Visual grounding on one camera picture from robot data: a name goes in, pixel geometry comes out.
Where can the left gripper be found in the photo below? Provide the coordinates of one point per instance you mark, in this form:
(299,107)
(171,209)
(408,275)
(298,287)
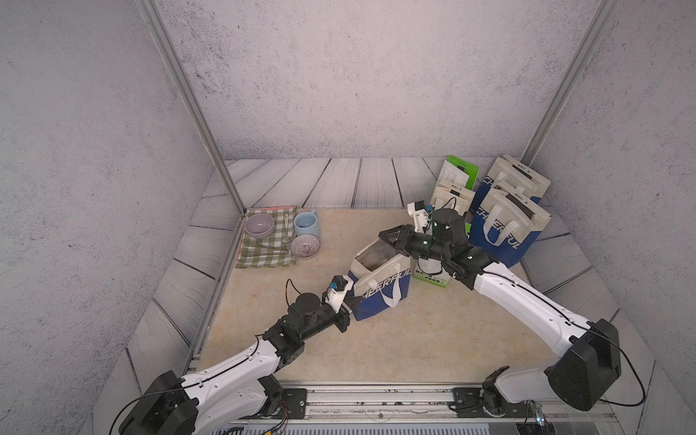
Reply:
(343,314)

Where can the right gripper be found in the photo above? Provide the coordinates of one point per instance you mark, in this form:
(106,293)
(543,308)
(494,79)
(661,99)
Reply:
(407,234)

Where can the green white bag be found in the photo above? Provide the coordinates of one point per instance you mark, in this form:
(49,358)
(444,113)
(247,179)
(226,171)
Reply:
(456,171)
(430,271)

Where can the navy beige bag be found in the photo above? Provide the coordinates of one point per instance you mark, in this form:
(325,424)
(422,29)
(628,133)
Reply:
(450,195)

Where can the blue beige takeout bag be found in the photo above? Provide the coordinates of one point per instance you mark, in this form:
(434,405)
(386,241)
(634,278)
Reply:
(511,175)

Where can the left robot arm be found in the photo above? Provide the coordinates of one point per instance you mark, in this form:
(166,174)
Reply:
(242,386)

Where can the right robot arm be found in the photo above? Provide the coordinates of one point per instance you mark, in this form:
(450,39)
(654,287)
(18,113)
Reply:
(588,358)

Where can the pink patterned bowl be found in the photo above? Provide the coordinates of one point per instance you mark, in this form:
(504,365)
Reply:
(305,246)

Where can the blue mug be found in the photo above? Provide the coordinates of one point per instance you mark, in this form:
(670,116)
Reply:
(306,223)

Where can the green checkered cloth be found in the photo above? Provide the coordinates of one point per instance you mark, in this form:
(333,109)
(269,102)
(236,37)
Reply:
(274,251)

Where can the purple bowl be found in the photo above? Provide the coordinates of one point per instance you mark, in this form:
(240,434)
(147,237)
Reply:
(260,226)

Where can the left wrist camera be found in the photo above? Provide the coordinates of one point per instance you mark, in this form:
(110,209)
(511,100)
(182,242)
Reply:
(337,291)

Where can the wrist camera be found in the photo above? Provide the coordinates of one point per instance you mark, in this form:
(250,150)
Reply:
(420,212)
(337,291)

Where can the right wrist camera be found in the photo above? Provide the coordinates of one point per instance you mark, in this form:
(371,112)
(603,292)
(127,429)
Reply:
(420,212)

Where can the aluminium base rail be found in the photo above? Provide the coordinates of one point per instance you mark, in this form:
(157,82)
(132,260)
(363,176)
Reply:
(360,408)

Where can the right aluminium frame post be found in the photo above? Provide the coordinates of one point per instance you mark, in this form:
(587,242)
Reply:
(592,37)

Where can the aluminium frame post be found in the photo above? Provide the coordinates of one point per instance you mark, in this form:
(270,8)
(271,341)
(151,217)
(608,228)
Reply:
(152,18)
(592,37)

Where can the left aluminium frame post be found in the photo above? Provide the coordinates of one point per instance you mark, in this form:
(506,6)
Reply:
(152,18)

